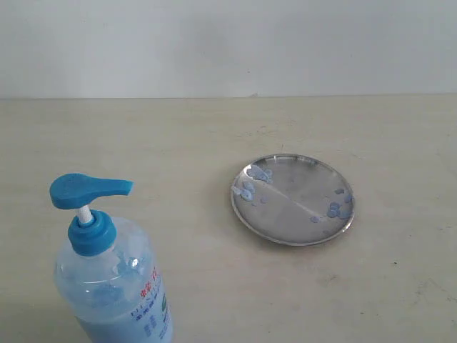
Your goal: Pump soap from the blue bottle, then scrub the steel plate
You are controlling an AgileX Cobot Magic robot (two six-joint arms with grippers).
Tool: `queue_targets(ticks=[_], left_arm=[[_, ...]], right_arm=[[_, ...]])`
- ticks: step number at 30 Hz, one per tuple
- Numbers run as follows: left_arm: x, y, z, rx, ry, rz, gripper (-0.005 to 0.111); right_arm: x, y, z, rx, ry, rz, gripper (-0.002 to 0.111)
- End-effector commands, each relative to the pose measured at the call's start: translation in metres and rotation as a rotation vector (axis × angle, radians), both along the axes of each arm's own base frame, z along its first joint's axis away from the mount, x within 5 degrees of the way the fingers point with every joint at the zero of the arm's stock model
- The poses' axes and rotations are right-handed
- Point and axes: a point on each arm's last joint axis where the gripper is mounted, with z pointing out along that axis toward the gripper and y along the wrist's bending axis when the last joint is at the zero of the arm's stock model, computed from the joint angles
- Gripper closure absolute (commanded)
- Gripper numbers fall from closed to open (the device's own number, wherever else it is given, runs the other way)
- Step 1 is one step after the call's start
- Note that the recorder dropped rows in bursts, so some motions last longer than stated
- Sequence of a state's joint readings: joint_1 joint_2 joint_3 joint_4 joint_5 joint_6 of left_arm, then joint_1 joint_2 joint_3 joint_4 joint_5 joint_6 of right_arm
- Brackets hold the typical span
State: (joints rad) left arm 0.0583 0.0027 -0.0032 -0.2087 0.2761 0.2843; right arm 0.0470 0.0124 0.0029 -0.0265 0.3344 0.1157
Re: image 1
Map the blue pump soap bottle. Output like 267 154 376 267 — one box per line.
49 174 174 342

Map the round stainless steel plate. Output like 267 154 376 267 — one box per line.
231 154 355 247

